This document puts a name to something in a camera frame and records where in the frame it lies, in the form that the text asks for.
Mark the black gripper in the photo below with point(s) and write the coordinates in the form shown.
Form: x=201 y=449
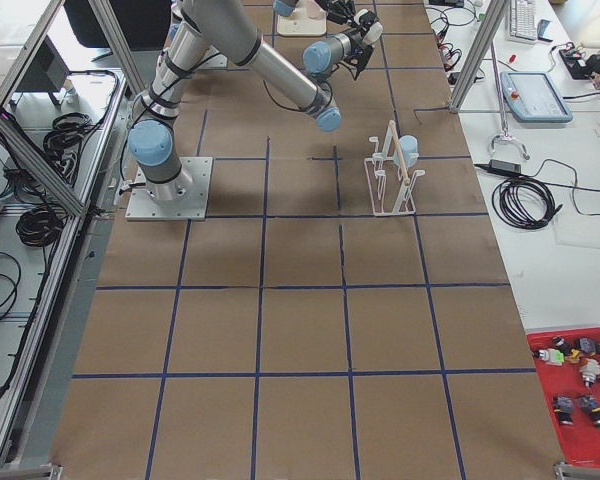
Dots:
x=364 y=33

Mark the pale green white cup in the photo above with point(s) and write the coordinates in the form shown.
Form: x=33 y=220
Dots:
x=371 y=28

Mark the light blue plastic cup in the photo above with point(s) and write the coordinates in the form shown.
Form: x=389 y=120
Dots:
x=410 y=150

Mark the blue teach pendant tablet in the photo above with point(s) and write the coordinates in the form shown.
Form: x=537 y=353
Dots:
x=533 y=98

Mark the black power adapter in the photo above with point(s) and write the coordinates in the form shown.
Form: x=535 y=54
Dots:
x=504 y=168

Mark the red parts tray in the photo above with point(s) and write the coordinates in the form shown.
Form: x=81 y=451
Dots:
x=568 y=366

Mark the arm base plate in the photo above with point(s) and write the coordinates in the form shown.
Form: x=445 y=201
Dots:
x=300 y=25
x=185 y=198

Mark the white wire cup rack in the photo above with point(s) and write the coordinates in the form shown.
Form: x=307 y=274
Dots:
x=390 y=184

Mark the aluminium frame post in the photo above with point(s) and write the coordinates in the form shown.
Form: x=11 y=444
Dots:
x=487 y=30

